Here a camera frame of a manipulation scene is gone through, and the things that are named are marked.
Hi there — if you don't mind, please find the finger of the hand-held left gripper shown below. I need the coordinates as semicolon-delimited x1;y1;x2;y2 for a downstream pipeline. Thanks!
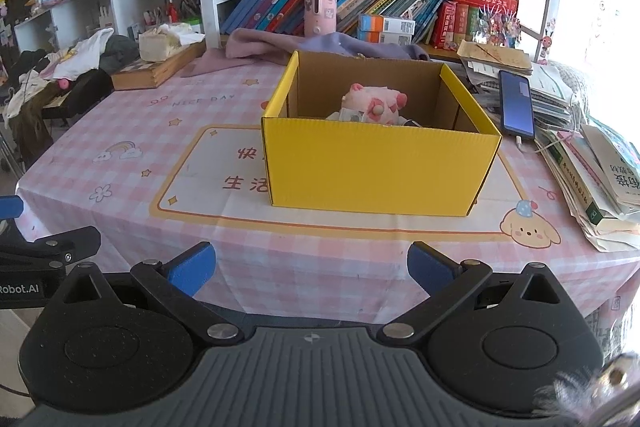
0;227;101;278
0;195;24;238

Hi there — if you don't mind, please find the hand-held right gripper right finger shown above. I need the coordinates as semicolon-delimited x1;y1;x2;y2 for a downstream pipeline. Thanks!
376;241;576;349

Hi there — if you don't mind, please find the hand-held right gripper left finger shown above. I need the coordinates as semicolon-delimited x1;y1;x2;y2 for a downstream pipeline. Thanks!
47;242;246;349

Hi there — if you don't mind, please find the yellow cardboard box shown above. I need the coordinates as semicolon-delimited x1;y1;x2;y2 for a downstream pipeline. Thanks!
261;50;502;218

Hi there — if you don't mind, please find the pink pig plush toy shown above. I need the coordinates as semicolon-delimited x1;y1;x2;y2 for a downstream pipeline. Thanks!
327;83;408;126

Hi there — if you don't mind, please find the pink checked tablecloth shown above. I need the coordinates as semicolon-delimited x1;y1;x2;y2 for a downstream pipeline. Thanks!
15;42;640;323

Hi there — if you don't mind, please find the dark chair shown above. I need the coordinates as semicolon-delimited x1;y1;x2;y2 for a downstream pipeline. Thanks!
10;67;113;168

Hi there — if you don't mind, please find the white garment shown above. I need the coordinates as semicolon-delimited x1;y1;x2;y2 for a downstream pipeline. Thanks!
40;27;116;82

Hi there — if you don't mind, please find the stack of textbooks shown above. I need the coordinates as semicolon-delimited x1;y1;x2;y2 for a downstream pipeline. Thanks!
537;117;640;254

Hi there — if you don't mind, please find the black smartphone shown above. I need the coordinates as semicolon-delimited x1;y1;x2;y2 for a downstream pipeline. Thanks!
499;70;536;142

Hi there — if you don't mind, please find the tissue box on wooden tray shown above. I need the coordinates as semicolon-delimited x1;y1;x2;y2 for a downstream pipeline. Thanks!
111;41;207;92

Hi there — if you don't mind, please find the fuzzy grey clothing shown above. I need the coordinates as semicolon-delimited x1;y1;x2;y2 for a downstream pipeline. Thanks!
532;349;640;427

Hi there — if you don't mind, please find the grey garment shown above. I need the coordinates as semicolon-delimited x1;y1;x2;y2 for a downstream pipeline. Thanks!
97;34;141;75

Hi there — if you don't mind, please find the white shelf unit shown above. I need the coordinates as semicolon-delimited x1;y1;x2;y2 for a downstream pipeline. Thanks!
12;0;201;58

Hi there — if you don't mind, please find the grey patterned blanket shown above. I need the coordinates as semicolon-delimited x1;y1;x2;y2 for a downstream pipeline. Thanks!
585;287;640;358

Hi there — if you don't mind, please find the beige tissue pack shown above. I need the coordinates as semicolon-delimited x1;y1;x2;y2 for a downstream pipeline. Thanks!
137;21;207;62

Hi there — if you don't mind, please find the stack of papers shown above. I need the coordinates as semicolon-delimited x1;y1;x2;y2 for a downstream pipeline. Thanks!
462;57;576;118

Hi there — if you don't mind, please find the brown paper notebook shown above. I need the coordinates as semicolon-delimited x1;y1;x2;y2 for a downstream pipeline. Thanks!
457;39;533;70

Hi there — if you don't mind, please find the orange white carton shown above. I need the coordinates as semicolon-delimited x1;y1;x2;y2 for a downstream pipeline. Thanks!
359;13;416;34
357;31;415;44

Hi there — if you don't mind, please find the pink purple knit garment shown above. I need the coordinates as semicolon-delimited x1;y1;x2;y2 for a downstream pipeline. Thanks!
180;28;431;78

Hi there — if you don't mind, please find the red thick dictionary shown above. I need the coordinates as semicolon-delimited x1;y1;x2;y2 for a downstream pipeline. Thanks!
431;0;473;50

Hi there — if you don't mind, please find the cluster of pens and brushes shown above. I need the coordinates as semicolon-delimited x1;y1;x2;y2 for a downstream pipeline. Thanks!
142;0;201;28

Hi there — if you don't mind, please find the row of blue children's books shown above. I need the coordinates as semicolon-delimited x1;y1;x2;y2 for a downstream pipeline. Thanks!
220;0;451;45

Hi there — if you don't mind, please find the pink cylindrical gadget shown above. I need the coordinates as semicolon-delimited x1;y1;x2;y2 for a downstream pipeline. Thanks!
304;0;337;38

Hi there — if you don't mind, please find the white charging cable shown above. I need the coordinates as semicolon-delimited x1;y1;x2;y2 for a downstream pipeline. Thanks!
515;127;581;155

